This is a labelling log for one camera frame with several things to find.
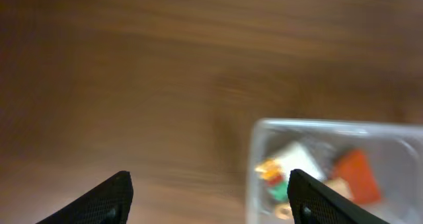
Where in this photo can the clear plastic container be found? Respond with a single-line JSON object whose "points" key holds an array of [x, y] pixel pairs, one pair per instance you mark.
{"points": [[393, 151]]}

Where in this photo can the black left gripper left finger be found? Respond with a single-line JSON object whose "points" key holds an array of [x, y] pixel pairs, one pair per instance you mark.
{"points": [[107, 203]]}

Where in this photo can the orange scraper wooden handle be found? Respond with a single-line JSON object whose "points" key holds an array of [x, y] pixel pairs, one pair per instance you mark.
{"points": [[353, 178]]}

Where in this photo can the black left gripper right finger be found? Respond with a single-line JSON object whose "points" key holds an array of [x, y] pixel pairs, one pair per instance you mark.
{"points": [[312, 202]]}

